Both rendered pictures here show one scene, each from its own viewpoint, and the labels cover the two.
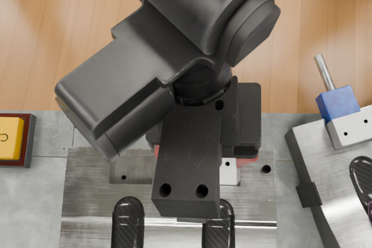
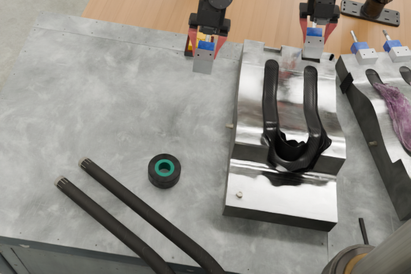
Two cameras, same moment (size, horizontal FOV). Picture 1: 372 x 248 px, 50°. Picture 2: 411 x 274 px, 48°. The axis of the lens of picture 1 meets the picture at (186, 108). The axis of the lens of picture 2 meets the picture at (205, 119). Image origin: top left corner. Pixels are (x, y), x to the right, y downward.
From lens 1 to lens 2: 1.01 m
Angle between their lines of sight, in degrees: 20
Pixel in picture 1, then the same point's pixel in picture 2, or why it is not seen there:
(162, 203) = (318, 6)
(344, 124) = (363, 51)
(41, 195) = (216, 71)
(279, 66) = (331, 41)
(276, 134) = not seen: hidden behind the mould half
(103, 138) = not seen: outside the picture
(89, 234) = (254, 69)
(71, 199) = (246, 55)
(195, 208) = (327, 9)
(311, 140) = (348, 60)
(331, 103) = (358, 46)
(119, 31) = not seen: outside the picture
